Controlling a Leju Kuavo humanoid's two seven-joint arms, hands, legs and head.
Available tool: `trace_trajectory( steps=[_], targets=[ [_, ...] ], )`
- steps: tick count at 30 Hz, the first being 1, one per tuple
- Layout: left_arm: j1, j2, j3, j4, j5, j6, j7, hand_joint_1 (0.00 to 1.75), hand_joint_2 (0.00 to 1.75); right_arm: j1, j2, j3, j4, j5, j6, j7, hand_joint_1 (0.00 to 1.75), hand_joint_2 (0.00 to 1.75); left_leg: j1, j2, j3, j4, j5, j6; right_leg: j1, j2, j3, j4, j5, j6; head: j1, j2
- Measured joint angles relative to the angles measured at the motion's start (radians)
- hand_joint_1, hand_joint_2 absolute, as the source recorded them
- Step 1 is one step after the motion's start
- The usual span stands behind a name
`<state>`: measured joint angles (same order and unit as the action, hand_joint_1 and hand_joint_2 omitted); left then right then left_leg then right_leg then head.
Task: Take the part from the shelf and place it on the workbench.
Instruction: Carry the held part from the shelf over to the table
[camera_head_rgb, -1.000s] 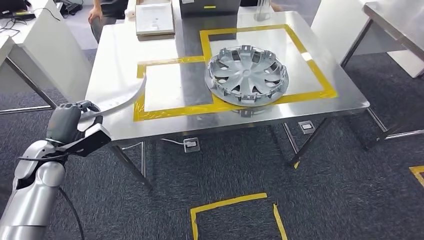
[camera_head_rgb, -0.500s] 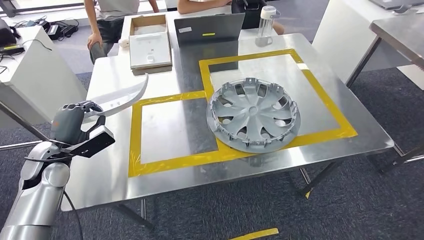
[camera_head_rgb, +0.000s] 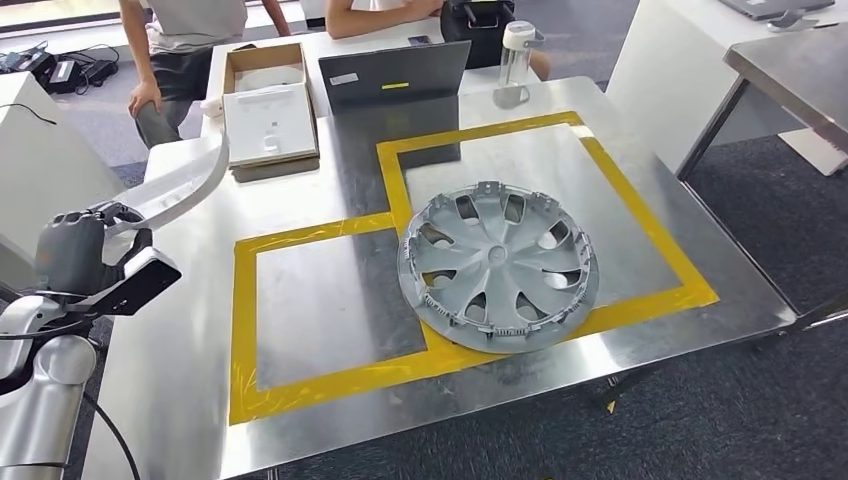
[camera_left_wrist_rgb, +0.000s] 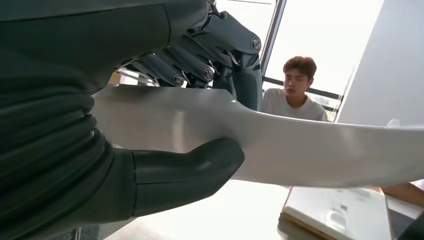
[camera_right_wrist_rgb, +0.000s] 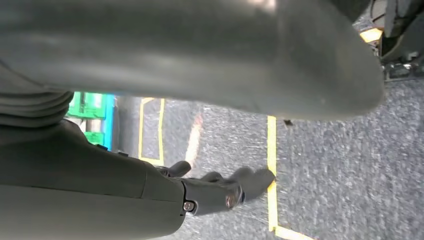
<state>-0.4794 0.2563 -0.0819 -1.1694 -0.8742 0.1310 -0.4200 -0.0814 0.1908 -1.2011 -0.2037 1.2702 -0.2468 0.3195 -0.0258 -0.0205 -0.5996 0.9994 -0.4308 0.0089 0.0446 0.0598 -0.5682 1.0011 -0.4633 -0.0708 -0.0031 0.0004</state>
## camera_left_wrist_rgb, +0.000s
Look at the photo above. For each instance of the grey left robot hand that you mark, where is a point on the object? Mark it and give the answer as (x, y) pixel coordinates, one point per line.
(82, 33)

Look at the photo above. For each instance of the person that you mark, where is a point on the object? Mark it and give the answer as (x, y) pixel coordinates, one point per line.
(281, 106)

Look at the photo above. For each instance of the white board with wooden edge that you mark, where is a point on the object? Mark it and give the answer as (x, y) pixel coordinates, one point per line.
(404, 192)
(331, 212)

